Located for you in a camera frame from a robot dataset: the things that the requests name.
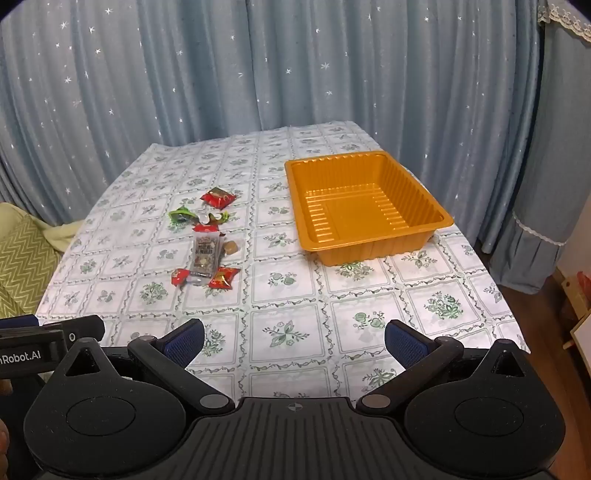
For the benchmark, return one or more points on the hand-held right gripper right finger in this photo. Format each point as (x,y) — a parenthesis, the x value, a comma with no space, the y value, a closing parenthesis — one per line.
(406,342)

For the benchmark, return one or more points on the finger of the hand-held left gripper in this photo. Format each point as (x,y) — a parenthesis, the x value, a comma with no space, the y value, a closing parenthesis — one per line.
(18,320)
(81,326)

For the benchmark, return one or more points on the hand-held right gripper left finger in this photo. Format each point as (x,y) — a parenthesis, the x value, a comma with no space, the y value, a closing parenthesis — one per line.
(184,342)

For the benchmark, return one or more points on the small red candy packet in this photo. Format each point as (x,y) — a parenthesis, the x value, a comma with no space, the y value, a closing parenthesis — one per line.
(180,277)

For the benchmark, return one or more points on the red candy packet white print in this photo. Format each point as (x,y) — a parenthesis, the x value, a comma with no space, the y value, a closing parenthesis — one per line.
(225,277)

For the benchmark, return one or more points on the clear long snack packet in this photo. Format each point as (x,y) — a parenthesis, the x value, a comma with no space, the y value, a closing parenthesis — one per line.
(205,254)

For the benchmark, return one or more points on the brown candy cube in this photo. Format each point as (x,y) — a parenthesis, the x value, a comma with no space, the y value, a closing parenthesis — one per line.
(231,248)

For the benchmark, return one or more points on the white green candy wrapper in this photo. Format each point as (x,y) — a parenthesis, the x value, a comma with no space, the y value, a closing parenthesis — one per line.
(216,216)

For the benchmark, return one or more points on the red candy packet brown label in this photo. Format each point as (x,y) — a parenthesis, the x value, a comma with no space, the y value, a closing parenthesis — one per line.
(219,197)

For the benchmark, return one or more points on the orange plastic tray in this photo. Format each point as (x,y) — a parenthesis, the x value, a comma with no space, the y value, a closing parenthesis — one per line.
(351,184)

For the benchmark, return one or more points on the green patterned cushion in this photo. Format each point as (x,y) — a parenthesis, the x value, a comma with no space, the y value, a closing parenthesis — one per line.
(23,258)

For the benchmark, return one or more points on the pale green cloth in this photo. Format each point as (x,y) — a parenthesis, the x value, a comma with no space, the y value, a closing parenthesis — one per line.
(62,234)

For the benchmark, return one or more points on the floral tablecloth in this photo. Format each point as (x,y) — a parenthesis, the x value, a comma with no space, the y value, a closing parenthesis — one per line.
(286,300)

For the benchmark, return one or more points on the small wooden box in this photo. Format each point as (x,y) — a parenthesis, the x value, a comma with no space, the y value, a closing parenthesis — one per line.
(571,299)

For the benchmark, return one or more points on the wooden cabinet white panel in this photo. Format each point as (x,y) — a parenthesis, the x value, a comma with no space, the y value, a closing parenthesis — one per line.
(582,333)

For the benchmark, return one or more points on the small red object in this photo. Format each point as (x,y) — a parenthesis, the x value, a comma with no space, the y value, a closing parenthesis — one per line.
(584,279)

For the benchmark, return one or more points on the blue lace-trimmed curtain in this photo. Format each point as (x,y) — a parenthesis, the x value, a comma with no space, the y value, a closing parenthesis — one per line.
(554,138)

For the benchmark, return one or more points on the blue star curtain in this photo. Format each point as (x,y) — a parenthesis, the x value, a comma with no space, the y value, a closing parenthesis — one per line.
(184,69)

